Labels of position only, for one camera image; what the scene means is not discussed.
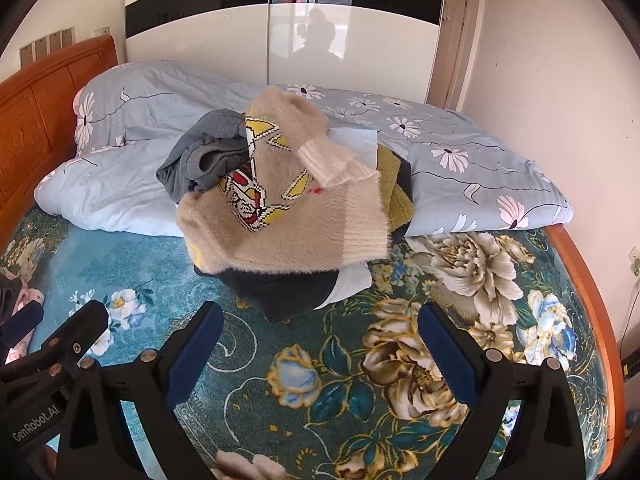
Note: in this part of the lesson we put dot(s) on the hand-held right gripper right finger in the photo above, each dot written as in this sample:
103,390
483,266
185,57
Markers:
450,355

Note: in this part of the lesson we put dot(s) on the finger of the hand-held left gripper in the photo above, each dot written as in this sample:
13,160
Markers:
80,327
20,321

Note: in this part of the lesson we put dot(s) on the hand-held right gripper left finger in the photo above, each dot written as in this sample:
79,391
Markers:
192,355

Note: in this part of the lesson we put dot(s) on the grey sweatshirt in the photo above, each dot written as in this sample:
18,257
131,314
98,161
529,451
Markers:
210,152

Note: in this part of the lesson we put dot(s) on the dark garment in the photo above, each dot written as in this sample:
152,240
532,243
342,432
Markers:
280,292

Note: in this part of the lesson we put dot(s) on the teal floral plush blanket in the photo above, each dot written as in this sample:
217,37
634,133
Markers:
320,375

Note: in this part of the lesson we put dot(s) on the olive yellow knit sweater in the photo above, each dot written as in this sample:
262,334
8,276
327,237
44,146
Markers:
395,195

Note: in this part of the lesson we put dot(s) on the beige cartoon print sweater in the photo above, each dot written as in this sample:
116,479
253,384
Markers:
300,220

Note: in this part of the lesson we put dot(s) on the light blue floral duvet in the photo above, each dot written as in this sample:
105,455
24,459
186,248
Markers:
130,160

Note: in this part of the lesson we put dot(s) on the white shirt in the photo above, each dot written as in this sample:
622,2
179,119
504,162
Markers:
355,142

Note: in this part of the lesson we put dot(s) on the beige room door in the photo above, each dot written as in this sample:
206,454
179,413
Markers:
452,50

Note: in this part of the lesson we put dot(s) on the white wardrobe with black stripe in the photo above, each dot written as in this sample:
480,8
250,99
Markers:
200,30

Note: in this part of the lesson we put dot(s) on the wooden bed frame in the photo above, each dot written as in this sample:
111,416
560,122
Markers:
35,125

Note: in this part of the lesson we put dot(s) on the wall socket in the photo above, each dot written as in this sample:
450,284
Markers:
636,261

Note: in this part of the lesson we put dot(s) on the wall switch panel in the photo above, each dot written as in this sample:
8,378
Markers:
26,56
40,50
67,38
54,44

